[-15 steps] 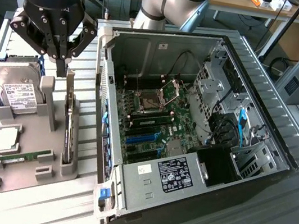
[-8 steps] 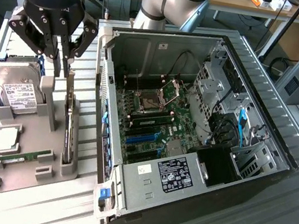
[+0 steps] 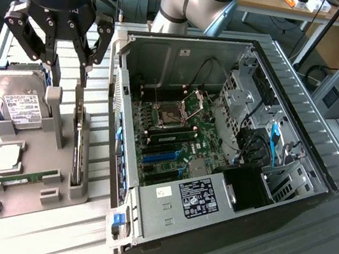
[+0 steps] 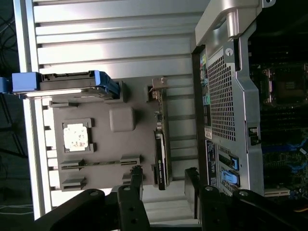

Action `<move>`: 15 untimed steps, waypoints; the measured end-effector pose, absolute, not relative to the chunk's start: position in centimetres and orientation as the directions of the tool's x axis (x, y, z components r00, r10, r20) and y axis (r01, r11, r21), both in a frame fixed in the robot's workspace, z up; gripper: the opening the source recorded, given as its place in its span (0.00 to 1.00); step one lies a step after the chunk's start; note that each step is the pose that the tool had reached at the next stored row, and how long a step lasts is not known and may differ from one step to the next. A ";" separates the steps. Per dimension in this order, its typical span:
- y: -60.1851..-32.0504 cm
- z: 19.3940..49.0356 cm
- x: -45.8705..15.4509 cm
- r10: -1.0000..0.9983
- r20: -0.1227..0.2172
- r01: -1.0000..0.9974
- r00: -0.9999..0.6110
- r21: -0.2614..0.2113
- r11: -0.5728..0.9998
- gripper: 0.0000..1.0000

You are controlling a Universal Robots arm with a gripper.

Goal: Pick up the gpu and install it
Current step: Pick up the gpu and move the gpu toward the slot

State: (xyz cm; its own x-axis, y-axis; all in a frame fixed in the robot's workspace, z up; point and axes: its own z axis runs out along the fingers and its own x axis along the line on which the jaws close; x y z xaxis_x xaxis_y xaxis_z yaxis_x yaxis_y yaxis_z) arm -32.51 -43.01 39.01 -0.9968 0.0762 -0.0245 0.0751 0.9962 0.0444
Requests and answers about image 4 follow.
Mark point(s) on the hard disk with blue bracket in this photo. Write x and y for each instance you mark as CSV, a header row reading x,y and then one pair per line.
x,y
65,83

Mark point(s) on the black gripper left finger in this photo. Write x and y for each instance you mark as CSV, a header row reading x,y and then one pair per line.
x,y
130,211

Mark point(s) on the silver CPU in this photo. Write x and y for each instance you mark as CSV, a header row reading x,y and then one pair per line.
x,y
75,137

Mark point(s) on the blue slot retention clip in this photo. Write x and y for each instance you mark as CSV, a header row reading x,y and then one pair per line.
x,y
229,179
234,163

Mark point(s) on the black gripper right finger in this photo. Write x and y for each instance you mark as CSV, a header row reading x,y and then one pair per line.
x,y
214,211

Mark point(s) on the grey parts rack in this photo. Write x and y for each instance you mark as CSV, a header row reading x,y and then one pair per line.
x,y
108,149

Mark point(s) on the CPU socket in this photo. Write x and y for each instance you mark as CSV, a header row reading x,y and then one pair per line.
x,y
288,86

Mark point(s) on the open PC case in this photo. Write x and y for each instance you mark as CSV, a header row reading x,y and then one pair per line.
x,y
247,120

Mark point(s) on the green motherboard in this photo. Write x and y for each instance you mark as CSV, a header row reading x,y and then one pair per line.
x,y
284,154

